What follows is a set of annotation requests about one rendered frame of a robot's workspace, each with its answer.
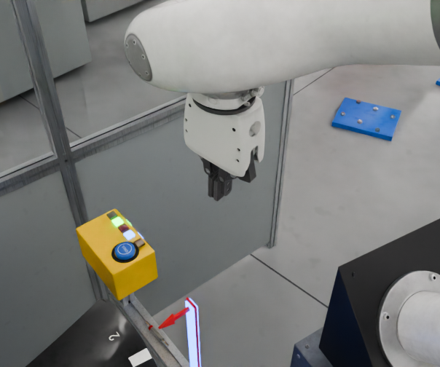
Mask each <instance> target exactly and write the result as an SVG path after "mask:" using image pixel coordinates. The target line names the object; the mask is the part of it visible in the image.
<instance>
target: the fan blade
mask: <svg viewBox="0 0 440 367"><path fill-rule="evenodd" d="M116 327H118V329H119V330H120V331H121V332H122V334H123V335H124V338H123V339H121V340H120V341H118V342H117V343H115V344H113V345H112V346H109V345H108V344H107V342H106V340H105V339H104V338H103V336H105V335H106V334H107V333H109V332H110V331H112V330H114V329H115V328H116ZM146 348H147V350H148V351H149V349H148V347H147V346H146V344H145V342H144V341H143V339H142V338H141V336H140V334H139V333H138V332H137V330H136V329H135V328H134V326H133V325H132V323H131V322H130V321H129V320H128V319H127V318H126V317H125V315H124V314H123V313H122V312H121V311H120V310H119V309H118V308H117V307H116V306H115V305H114V304H113V303H112V302H111V301H110V300H108V299H99V300H97V301H96V303H94V305H92V306H91V308H89V309H88V311H86V313H84V314H83V315H82V316H81V317H80V318H79V319H78V320H77V321H76V322H75V323H74V324H73V325H72V326H70V327H69V328H68V329H67V330H66V331H65V332H64V333H63V334H62V335H60V336H59V337H58V338H57V339H56V340H55V341H54V342H53V343H52V344H51V345H50V346H49V347H48V348H47V349H45V350H44V351H43V352H42V353H41V354H39V355H38V356H37V357H36V358H35V359H34V360H32V361H31V362H30V363H29V364H28V365H27V366H26V367H133V365H132V363H131V362H130V360H129V357H131V356H133V355H134V354H136V353H138V352H140V351H142V350H144V349H146ZM149 353H150V351H149ZM150 355H151V357H152V354H151V353H150ZM135 367H157V364H156V363H155V361H154V358H153V357H152V358H151V359H149V360H147V361H145V362H143V363H141V364H139V365H137V366H135Z"/></svg>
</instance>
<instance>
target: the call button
mask: <svg viewBox="0 0 440 367"><path fill-rule="evenodd" d="M115 254H116V257H117V258H118V259H121V260H127V259H130V258H132V257H133V256H134V254H135V247H134V245H133V244H132V243H130V242H128V241H127V242H122V243H120V244H118V246H117V247H115Z"/></svg>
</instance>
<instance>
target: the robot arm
mask: <svg viewBox="0 0 440 367"><path fill-rule="evenodd" d="M124 46H125V54H126V57H127V60H128V62H129V64H130V66H131V68H132V69H133V70H134V72H135V73H136V74H137V75H138V76H139V77H140V78H141V79H142V80H144V81H145V82H146V83H148V84H150V85H152V86H154V87H157V88H160V89H163V90H168V91H174V92H187V97H186V105H185V110H184V140H185V143H186V145H187V146H188V147H189V148H190V149H191V150H192V151H193V152H195V153H196V154H198V155H199V158H200V159H201V160H202V162H203V167H204V171H205V173H206V174H207V175H208V196H209V197H213V198H214V200H215V201H217V202H218V201H219V200H220V199H221V198H222V197H223V196H227V195H228V194H229V193H230V192H231V191H232V179H236V178H239V179H240V180H242V181H245V182H248V183H250V182H252V180H254V179H255V177H256V168H255V164H254V161H256V162H258V163H260V162H261V161H262V160H263V156H264V139H265V123H264V109H263V105H262V100H261V99H260V98H259V97H260V96H262V94H263V92H264V86H267V85H271V84H276V83H279V82H284V81H287V80H290V79H295V78H297V77H301V76H304V75H308V74H311V73H314V72H317V71H321V70H324V69H327V68H332V67H336V66H344V65H353V64H369V65H403V66H440V0H170V1H167V2H164V3H161V4H158V5H157V6H154V7H151V8H149V9H146V10H145V11H143V12H142V13H140V14H139V15H138V16H136V17H135V18H134V19H133V21H132V22H131V23H130V25H129V26H128V28H127V30H126V34H125V41H124ZM376 330H377V340H378V343H379V346H380V350H381V352H382V354H383V356H384V358H385V359H386V361H387V362H388V364H389V365H390V366H391V367H440V275H438V274H436V273H434V272H429V271H413V272H408V273H406V274H404V275H402V276H400V277H399V278H398V279H396V280H395V281H394V282H393V283H392V284H391V285H390V286H389V288H388V289H387V290H386V292H385V294H384V296H383V298H382V300H381V302H380V305H379V309H378V312H377V325H376Z"/></svg>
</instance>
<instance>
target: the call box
mask: <svg viewBox="0 0 440 367"><path fill-rule="evenodd" d="M112 211H114V212H115V213H116V214H117V217H116V218H118V217H120V218H121V219H122V220H123V224H126V225H127V226H128V227H129V230H131V231H132V232H133V233H134V234H135V237H133V238H131V239H129V240H128V239H127V238H126V237H125V236H124V233H125V232H123V233H121V231H120V230H119V229H118V226H115V225H114V223H113V222H112V220H114V219H115V218H114V219H112V220H110V219H109V217H108V216H107V215H106V214H107V213H110V212H112ZM107 213H105V214H103V215H102V216H99V217H97V218H95V219H93V220H92V221H89V222H87V223H86V224H83V225H81V226H79V227H77V228H76V234H77V237H78V240H79V244H80V248H81V251H82V255H83V256H84V257H85V259H86V260H87V262H88V263H89V264H90V266H91V267H92V268H93V269H94V270H95V272H96V273H97V274H98V276H99V277H100V279H102V281H103V282H104V283H105V285H106V286H107V287H108V289H109V290H110V291H111V292H112V293H113V295H114V296H115V298H116V299H117V300H118V301H120V300H122V299H123V298H125V297H126V296H128V295H130V294H131V293H133V292H135V291H137V290H138V289H139V288H142V287H143V286H145V285H146V284H148V283H150V282H151V281H153V280H155V279H157V278H158V274H157V264H156V258H155V252H154V250H153V249H152V248H151V247H150V245H149V244H148V243H147V242H146V241H145V240H144V239H143V237H142V236H141V235H140V234H139V233H137V231H136V230H135V229H134V228H133V227H132V226H131V225H130V224H129V223H128V222H127V220H126V219H125V218H124V217H123V216H122V215H121V214H120V212H119V211H118V210H117V209H113V210H110V211H109V212H107ZM120 225H122V224H120ZM120 225H119V226H120ZM129 230H127V231H126V232H128V231H129ZM140 238H141V239H142V240H143V241H144V242H145V245H144V246H142V247H140V248H137V247H136V246H135V244H134V242H135V241H136V240H138V239H140ZM127 241H128V242H130V243H132V244H133V245H134V247H135V254H134V256H133V257H132V258H130V259H127V260H121V259H118V258H117V257H116V254H115V247H117V246H118V244H120V243H122V242H127Z"/></svg>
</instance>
